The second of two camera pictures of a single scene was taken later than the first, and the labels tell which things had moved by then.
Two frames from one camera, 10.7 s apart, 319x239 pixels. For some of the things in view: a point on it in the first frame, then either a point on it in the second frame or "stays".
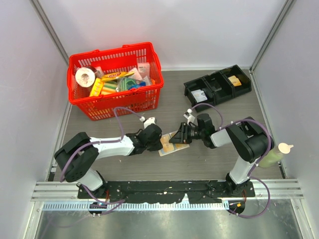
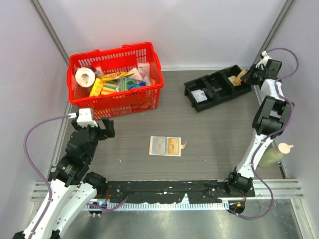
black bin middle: x=221 y=88 stays
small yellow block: x=235 y=80 stays
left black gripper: x=158 y=146 to x=108 y=131
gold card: x=167 y=146 to x=241 y=73
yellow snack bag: x=112 y=76 stays
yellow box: x=96 y=89 stays
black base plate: x=145 y=192 stays
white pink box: x=144 y=69 stays
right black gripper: x=182 y=137 to x=246 y=76
